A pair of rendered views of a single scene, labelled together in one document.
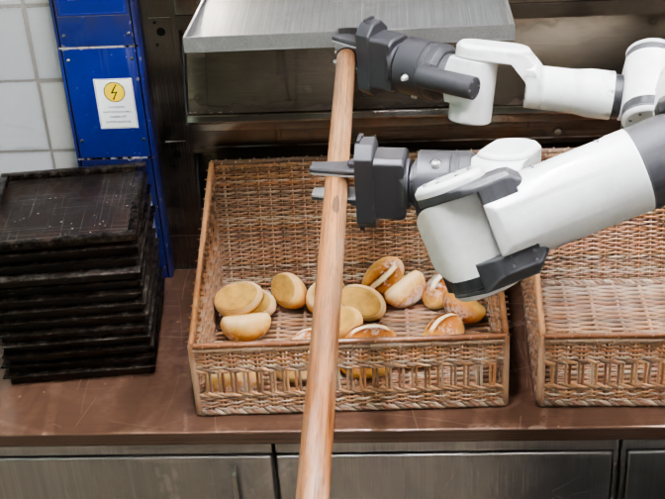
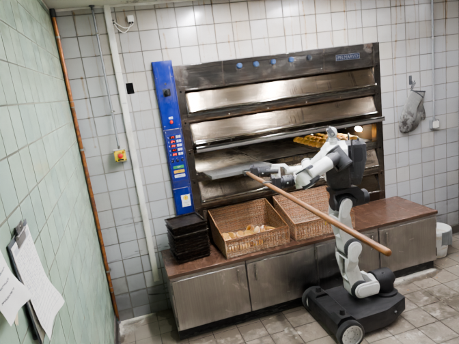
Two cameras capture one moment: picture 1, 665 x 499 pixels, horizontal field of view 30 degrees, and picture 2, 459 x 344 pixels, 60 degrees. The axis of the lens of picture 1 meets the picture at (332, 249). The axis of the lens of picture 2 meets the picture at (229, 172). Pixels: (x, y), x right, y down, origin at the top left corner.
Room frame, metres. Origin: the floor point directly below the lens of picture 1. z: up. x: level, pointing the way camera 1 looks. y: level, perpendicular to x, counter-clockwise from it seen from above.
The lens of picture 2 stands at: (-1.02, 1.09, 1.93)
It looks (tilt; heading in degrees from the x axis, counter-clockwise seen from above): 13 degrees down; 341
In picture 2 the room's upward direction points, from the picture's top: 7 degrees counter-clockwise
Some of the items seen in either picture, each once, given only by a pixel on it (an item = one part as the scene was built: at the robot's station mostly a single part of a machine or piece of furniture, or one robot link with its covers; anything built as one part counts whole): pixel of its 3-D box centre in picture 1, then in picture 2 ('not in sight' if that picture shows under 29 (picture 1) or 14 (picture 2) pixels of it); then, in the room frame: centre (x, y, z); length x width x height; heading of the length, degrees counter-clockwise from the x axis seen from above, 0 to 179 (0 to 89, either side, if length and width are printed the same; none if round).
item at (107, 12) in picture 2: not in sight; (133, 153); (2.29, 0.76, 1.45); 0.05 x 0.02 x 2.30; 85
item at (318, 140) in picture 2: not in sight; (324, 138); (2.58, -1.24, 1.21); 0.61 x 0.48 x 0.06; 175
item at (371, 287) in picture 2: not in sight; (360, 284); (1.32, -0.65, 0.28); 0.21 x 0.20 x 0.13; 86
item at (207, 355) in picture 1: (348, 274); (247, 226); (1.97, -0.03, 0.72); 0.56 x 0.49 x 0.28; 87
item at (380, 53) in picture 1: (397, 63); (258, 172); (1.81, -0.12, 1.20); 0.12 x 0.10 x 0.13; 51
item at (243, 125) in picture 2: not in sight; (288, 117); (2.19, -0.63, 1.54); 1.79 x 0.11 x 0.19; 85
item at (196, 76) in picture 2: not in sight; (282, 65); (2.22, -0.63, 1.99); 1.80 x 0.08 x 0.21; 85
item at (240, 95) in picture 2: not in sight; (285, 88); (2.19, -0.63, 1.80); 1.79 x 0.11 x 0.19; 85
